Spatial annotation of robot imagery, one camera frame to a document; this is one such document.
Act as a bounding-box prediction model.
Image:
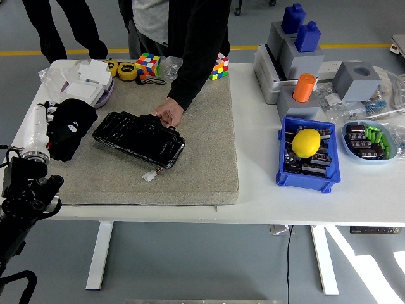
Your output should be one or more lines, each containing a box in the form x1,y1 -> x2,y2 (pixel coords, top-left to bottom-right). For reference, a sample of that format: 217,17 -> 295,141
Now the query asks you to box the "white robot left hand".
20,100 -> 58,154

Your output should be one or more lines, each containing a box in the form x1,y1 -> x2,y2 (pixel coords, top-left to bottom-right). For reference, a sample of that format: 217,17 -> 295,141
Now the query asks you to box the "silver box under table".
269,224 -> 296,236

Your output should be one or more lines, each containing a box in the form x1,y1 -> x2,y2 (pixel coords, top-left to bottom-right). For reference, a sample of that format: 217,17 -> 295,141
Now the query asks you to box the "black chair caster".
233,0 -> 277,16

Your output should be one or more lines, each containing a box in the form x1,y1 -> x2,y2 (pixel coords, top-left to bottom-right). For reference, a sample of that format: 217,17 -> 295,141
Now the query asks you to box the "clear bag of metal parts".
315,81 -> 368,125

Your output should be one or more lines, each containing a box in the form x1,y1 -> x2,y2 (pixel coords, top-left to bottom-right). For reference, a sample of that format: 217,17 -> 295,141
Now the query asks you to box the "black table control panel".
349,226 -> 402,235

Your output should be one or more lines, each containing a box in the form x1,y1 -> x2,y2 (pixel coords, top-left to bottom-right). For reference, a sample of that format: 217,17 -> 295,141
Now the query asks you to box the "grey block with round hole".
332,61 -> 383,102

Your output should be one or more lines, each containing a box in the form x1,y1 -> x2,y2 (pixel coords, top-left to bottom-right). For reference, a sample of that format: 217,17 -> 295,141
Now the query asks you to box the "colourful puzzle cube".
135,52 -> 161,80
208,51 -> 230,81

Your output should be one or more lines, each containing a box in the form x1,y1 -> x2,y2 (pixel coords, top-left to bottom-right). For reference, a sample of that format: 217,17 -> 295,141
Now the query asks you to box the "light grey plastic case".
253,44 -> 317,105

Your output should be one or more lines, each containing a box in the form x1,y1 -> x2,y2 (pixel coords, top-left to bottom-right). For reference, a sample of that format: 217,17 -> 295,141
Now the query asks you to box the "bag of blue resistors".
363,90 -> 390,117

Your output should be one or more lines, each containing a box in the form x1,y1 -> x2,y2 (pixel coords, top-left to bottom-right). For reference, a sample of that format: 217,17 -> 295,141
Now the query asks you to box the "black wrist strap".
135,75 -> 166,86

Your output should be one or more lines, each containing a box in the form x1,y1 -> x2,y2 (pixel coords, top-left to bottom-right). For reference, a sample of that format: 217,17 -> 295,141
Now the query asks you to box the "clear bag of screws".
158,56 -> 183,80

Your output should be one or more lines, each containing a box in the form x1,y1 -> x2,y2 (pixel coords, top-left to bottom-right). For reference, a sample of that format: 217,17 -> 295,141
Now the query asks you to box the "clear plastic bag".
384,122 -> 405,160
37,65 -> 80,107

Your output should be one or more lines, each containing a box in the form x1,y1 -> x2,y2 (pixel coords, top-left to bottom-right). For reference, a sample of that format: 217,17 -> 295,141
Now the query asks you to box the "white table leg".
309,225 -> 339,296
85,221 -> 114,291

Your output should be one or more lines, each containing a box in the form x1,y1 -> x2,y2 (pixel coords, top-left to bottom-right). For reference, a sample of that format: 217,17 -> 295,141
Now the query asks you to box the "person's hand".
151,97 -> 184,129

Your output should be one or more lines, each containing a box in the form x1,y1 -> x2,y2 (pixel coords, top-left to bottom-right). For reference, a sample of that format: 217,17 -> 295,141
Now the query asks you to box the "black power cable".
285,225 -> 292,304

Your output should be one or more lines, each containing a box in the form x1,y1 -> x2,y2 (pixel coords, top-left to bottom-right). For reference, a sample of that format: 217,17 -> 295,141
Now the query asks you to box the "grey-brown mat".
47,75 -> 240,206

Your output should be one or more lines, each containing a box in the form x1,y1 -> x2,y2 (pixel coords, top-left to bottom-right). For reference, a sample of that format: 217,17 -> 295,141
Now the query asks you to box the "white cable bundle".
372,66 -> 405,110

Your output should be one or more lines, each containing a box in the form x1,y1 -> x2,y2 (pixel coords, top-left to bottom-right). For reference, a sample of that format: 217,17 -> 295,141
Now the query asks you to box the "person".
118,0 -> 232,111
21,0 -> 108,64

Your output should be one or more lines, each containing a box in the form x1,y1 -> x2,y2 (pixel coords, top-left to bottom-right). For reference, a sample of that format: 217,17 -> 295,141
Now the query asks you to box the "white connector plug with wires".
141,168 -> 165,183

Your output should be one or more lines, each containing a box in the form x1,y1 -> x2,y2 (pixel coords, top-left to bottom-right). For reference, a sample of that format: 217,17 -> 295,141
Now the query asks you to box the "white cart with red part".
390,34 -> 405,61

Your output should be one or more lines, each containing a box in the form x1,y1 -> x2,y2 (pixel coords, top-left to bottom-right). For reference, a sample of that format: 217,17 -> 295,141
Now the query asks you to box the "yellow tape measure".
116,61 -> 139,82
103,58 -> 120,77

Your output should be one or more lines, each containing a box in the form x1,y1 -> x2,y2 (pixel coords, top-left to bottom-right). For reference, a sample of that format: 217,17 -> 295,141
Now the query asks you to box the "blue plastic bin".
275,116 -> 342,194

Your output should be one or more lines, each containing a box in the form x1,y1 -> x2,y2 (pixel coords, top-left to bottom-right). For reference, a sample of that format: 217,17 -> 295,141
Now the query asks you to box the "white thin rod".
368,106 -> 405,120

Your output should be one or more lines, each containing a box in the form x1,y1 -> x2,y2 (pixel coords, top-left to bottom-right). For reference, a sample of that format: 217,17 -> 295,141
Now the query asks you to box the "black rag with white marks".
47,98 -> 99,163

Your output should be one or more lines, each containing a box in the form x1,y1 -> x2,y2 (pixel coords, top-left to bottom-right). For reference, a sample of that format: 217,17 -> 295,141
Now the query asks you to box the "white power strip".
317,60 -> 361,80

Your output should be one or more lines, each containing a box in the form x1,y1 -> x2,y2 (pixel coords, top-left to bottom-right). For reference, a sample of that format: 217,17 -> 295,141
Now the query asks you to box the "orange cylinder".
292,73 -> 318,103

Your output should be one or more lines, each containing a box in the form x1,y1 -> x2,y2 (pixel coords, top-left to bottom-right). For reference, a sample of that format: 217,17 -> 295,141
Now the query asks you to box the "white flat switch box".
58,80 -> 105,107

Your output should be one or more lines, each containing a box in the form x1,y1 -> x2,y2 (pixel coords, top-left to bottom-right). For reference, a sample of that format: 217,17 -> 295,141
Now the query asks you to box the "glossy black panel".
92,111 -> 186,170

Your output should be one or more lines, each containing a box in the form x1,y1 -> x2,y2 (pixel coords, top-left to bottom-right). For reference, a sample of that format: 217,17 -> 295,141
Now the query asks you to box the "light blue oval tray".
340,120 -> 398,165

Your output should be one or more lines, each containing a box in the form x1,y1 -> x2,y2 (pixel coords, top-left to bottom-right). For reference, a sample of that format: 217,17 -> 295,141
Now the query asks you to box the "blue plastic bottle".
295,21 -> 322,53
281,3 -> 307,34

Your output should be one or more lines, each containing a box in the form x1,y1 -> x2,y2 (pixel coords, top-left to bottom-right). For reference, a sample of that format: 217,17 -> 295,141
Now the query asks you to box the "yellow lemon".
291,128 -> 321,158

